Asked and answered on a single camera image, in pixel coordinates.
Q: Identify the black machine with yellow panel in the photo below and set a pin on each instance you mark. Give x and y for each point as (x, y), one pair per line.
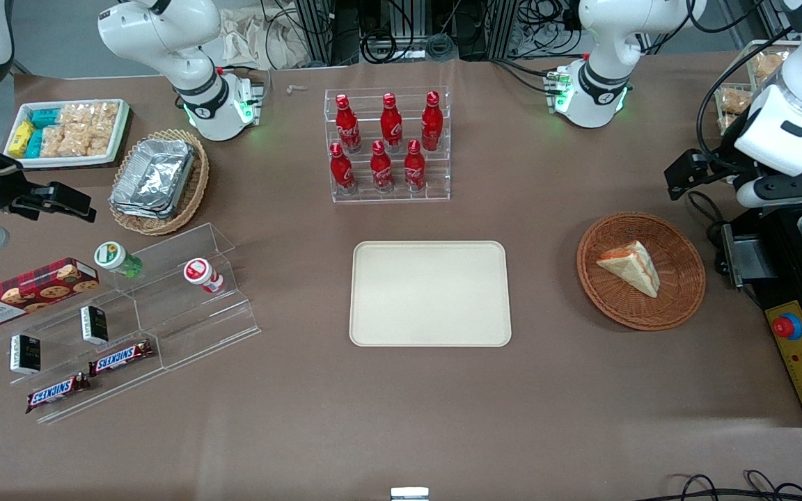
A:
(784, 285)

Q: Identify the green lidded cup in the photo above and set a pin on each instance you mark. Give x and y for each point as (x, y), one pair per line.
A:
(112, 255)

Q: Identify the brown round wicker basket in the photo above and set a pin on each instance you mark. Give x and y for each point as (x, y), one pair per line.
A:
(624, 309)

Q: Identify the red emergency stop button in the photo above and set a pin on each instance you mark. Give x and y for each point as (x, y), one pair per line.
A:
(787, 325)

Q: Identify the silver metal block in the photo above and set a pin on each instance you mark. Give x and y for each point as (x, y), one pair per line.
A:
(409, 494)

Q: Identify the white Franka right arm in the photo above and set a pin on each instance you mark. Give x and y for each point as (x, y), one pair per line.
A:
(164, 35)

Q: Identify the light oval wicker basket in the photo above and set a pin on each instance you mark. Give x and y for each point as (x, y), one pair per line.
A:
(195, 188)

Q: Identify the red tartan cookie box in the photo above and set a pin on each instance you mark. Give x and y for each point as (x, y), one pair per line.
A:
(25, 292)

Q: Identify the red lidded cup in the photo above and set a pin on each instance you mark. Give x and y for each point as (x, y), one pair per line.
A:
(199, 273)

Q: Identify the clear rice cracker bag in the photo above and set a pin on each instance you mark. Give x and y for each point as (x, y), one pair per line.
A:
(63, 141)
(99, 139)
(88, 115)

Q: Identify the clear box of fried snacks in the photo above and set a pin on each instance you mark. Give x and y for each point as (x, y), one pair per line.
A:
(734, 101)
(766, 66)

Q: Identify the Snickers bar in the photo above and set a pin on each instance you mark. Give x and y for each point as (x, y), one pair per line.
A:
(121, 357)
(56, 392)

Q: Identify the white Franka left arm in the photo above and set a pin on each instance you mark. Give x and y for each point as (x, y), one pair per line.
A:
(603, 42)

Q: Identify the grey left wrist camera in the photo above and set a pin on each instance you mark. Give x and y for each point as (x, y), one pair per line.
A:
(752, 195)

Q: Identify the clear acrylic step stand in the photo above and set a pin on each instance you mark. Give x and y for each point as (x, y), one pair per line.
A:
(192, 327)

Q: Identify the stack of foil trays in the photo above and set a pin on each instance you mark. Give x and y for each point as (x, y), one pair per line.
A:
(154, 177)

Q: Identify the grey metal bracket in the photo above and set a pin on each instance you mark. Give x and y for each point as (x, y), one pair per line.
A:
(745, 257)

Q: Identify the beige cloth bag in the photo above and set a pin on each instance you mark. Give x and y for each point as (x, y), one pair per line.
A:
(262, 38)

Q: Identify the clear acrylic bottle rack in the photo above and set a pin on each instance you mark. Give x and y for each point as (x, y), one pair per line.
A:
(436, 177)

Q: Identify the triangular sandwich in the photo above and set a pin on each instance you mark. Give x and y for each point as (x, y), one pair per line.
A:
(634, 271)

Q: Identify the beige rectangular tray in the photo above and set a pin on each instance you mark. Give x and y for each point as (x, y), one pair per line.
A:
(429, 292)

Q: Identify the dark tray under snack tray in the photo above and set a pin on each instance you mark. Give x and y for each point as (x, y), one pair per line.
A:
(129, 139)

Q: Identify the red cola bottle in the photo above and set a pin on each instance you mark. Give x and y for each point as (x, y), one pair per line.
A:
(381, 167)
(340, 169)
(347, 125)
(391, 124)
(431, 122)
(414, 165)

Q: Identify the teal snack packet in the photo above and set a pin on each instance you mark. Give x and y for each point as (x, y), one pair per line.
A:
(35, 143)
(44, 117)

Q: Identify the aluminium frame rack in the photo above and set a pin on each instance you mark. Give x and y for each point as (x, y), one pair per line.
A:
(317, 28)

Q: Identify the small grey clip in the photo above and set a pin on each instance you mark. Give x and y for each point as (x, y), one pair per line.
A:
(296, 88)

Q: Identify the small black white box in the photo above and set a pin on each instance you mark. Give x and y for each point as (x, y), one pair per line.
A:
(95, 324)
(25, 353)

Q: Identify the white snack tray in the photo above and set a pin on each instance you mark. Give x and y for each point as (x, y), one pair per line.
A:
(120, 132)

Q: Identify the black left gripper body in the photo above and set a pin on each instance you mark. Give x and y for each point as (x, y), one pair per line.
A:
(720, 164)

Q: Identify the yellow snack packet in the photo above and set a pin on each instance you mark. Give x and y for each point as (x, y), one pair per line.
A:
(20, 139)

